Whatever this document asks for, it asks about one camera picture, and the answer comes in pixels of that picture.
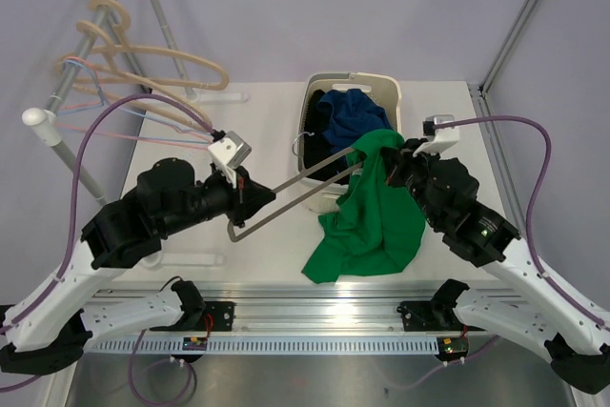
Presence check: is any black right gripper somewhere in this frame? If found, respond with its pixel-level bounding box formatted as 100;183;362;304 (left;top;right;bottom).
381;138;445;229

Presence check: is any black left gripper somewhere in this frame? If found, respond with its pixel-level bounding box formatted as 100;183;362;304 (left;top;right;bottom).
158;165;275;237

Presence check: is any green t shirt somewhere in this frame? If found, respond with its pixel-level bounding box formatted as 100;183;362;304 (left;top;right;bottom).
302;130;426;284

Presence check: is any navy blue t shirt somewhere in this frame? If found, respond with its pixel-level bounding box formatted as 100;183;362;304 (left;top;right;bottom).
315;89;392;153

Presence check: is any black t shirt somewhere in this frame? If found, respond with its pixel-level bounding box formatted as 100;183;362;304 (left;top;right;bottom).
302;90;347;182

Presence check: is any blue wire hanger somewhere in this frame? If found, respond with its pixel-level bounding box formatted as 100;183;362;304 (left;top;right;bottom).
59;59;211;147

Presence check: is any pink wire hanger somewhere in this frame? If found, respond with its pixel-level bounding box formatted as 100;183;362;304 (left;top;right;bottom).
51;58;211;145

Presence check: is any beige wooden hanger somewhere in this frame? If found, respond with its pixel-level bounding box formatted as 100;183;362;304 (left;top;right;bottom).
88;0;229;84
54;55;213;135
76;20;229;128

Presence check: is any beige wooden hanger front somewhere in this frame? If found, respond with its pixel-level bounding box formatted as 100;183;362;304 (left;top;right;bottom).
54;55;213;135

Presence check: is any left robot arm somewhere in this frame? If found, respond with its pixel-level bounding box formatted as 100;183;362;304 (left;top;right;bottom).
1;158;275;376

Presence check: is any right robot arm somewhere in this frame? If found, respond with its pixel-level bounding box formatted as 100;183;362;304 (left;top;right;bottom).
381;139;609;395

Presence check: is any cream plastic laundry basket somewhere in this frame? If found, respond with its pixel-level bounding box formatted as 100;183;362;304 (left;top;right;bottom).
292;72;402;214

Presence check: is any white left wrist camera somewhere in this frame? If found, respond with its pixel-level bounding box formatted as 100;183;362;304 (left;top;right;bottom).
208;131;252;189

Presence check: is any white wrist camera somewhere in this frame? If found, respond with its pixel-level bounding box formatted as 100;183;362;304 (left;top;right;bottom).
208;131;252;189
413;114;460;156

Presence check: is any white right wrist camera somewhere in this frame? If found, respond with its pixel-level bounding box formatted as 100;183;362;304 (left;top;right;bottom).
413;114;460;156

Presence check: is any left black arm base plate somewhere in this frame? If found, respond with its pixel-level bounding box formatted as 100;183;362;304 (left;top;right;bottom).
193;300;235;333

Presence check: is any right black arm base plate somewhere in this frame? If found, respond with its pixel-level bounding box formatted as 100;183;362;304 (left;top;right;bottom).
396;300;480;333

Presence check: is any aluminium mounting rail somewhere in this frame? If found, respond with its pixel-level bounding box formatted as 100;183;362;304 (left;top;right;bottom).
85;282;573;337

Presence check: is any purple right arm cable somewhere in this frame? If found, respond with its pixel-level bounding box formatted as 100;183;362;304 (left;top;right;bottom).
434;114;610;327

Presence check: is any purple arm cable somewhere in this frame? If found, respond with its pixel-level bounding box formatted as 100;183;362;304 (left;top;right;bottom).
434;114;610;327
0;93;220;391

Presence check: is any white slotted cable duct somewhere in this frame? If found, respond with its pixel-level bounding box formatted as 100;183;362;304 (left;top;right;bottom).
92;336;439;356

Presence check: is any grey metal clothes rail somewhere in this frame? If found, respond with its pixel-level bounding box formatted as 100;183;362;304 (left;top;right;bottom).
22;7;177;207

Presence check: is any aluminium frame post right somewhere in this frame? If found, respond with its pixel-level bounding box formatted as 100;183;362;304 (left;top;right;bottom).
478;0;543;95

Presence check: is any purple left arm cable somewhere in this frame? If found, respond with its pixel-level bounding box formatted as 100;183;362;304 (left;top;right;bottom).
0;93;220;391

